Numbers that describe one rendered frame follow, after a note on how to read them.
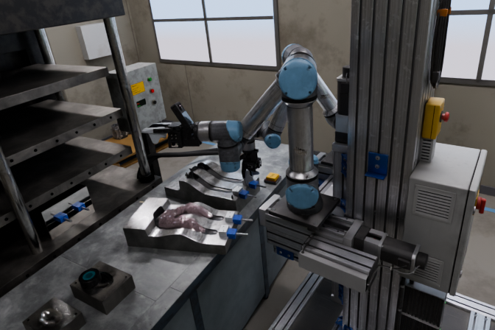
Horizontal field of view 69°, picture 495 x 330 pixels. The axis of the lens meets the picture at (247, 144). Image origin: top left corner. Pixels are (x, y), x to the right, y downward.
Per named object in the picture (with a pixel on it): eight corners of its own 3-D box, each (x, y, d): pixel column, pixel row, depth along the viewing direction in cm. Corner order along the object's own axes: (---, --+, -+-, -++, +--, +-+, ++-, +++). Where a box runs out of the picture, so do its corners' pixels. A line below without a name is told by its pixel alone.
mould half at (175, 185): (260, 190, 208) (258, 169, 203) (236, 214, 188) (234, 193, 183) (192, 174, 233) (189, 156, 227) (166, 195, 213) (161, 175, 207)
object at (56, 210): (95, 211, 207) (86, 185, 199) (51, 239, 186) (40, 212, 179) (44, 194, 231) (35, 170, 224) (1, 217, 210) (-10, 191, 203)
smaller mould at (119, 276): (135, 287, 149) (132, 275, 146) (107, 315, 137) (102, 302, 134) (103, 272, 159) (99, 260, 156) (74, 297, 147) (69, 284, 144)
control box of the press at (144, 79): (193, 237, 301) (159, 62, 240) (169, 260, 278) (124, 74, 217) (173, 230, 311) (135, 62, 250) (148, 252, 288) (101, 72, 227)
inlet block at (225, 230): (249, 236, 168) (248, 226, 166) (247, 242, 163) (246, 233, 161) (222, 233, 171) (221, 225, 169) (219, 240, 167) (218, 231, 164)
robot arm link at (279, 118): (324, 56, 157) (281, 152, 173) (315, 51, 167) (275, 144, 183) (301, 47, 154) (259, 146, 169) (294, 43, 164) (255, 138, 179)
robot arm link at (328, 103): (342, 138, 188) (282, 58, 166) (331, 128, 201) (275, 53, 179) (360, 124, 186) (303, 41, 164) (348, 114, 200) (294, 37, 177)
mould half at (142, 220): (239, 219, 184) (237, 202, 180) (226, 255, 162) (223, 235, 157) (152, 213, 196) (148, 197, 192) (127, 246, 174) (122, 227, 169)
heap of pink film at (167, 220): (214, 213, 182) (213, 199, 179) (203, 236, 166) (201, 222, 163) (168, 210, 188) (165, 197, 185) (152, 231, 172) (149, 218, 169)
